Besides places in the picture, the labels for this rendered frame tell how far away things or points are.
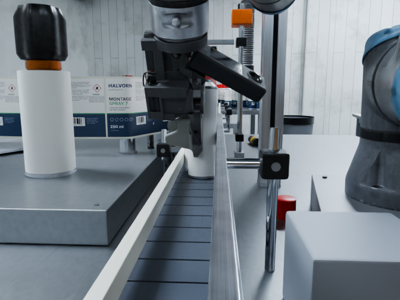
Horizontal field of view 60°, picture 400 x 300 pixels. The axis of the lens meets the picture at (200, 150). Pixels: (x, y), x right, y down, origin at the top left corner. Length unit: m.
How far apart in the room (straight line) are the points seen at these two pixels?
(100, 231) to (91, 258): 0.04
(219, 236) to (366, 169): 0.38
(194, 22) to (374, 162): 0.30
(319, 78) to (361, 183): 4.62
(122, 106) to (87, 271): 0.50
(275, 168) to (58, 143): 0.42
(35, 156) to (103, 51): 5.38
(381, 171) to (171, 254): 0.31
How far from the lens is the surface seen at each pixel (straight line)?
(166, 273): 0.32
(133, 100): 0.86
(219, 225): 0.19
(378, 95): 0.47
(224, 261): 0.16
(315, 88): 5.12
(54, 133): 0.66
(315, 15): 5.21
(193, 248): 0.36
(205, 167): 0.61
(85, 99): 0.88
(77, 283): 0.42
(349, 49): 5.32
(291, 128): 4.57
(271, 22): 0.74
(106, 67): 5.97
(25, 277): 0.46
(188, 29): 0.45
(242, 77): 0.49
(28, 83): 0.67
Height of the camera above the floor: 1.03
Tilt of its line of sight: 10 degrees down
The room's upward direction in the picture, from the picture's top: straight up
